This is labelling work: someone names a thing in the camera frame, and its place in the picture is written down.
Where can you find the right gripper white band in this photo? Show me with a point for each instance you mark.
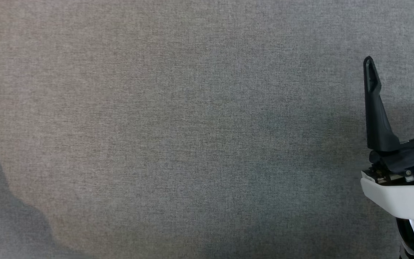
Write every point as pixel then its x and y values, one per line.
pixel 404 180

